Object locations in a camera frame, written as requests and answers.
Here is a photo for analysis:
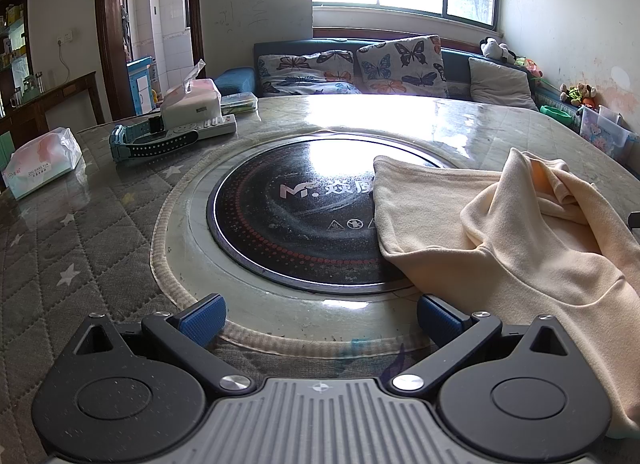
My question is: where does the wall shelf with goods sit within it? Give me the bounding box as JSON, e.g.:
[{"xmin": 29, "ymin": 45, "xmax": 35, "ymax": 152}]
[{"xmin": 0, "ymin": 0, "xmax": 36, "ymax": 110}]

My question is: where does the orange green toy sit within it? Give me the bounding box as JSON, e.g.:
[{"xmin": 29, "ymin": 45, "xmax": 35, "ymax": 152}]
[{"xmin": 515, "ymin": 56, "xmax": 543, "ymax": 78}]

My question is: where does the white power strip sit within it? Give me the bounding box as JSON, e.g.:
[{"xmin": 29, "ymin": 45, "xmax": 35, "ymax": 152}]
[{"xmin": 162, "ymin": 114, "xmax": 237, "ymax": 141}]

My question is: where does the panda plush toy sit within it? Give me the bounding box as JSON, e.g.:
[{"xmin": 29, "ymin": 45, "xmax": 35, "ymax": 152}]
[{"xmin": 480, "ymin": 37, "xmax": 516, "ymax": 65}]

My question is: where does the blue corner sofa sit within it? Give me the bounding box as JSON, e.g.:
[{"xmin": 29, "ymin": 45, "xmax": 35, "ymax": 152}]
[{"xmin": 214, "ymin": 39, "xmax": 583, "ymax": 117}]

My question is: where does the square butterfly print pillow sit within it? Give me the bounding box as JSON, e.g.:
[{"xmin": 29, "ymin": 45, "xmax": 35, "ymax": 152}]
[{"xmin": 356, "ymin": 35, "xmax": 449, "ymax": 97}]

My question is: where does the dark wooden side table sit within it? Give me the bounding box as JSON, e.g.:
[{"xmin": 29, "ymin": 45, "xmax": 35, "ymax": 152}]
[{"xmin": 0, "ymin": 71, "xmax": 98, "ymax": 145}]

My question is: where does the flat butterfly print pillow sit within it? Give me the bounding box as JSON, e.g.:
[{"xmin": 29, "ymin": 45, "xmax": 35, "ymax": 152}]
[{"xmin": 256, "ymin": 50, "xmax": 363, "ymax": 97}]

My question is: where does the round black induction cooktop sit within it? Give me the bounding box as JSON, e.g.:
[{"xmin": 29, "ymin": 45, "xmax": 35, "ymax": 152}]
[{"xmin": 206, "ymin": 136, "xmax": 416, "ymax": 295}]

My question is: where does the white pink soft tissue pack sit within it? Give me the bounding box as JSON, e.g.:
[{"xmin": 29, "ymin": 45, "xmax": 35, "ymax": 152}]
[{"xmin": 1, "ymin": 127, "xmax": 83, "ymax": 201}]

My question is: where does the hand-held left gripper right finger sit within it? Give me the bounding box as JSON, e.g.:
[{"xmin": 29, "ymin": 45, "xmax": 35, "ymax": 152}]
[{"xmin": 387, "ymin": 294, "xmax": 568, "ymax": 395}]

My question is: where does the white tissue box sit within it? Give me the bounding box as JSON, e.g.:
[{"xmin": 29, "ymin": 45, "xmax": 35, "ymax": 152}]
[{"xmin": 159, "ymin": 59, "xmax": 222, "ymax": 131}]

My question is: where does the blue toy cabinet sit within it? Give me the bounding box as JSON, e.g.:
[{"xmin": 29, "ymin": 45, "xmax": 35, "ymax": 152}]
[{"xmin": 126, "ymin": 56, "xmax": 156, "ymax": 117}]

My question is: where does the grey pillow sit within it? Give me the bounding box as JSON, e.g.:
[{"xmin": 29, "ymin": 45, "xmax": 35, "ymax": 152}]
[{"xmin": 468, "ymin": 57, "xmax": 540, "ymax": 112}]

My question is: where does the green bowl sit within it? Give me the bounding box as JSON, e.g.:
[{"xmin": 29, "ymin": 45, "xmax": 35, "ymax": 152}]
[{"xmin": 540, "ymin": 105, "xmax": 575, "ymax": 126}]

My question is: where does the clear plastic storage box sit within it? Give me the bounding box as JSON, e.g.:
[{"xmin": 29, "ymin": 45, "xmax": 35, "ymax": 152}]
[{"xmin": 579, "ymin": 105, "xmax": 638, "ymax": 161}]

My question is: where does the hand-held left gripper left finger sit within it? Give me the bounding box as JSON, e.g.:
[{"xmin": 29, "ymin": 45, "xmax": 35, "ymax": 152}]
[{"xmin": 75, "ymin": 293, "xmax": 253, "ymax": 395}]

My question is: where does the dark wooden door frame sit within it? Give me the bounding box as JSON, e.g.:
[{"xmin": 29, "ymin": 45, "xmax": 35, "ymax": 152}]
[{"xmin": 94, "ymin": 0, "xmax": 206, "ymax": 120}]

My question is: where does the cream garment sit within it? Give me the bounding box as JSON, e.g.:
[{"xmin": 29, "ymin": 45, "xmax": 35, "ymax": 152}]
[{"xmin": 372, "ymin": 146, "xmax": 640, "ymax": 440}]

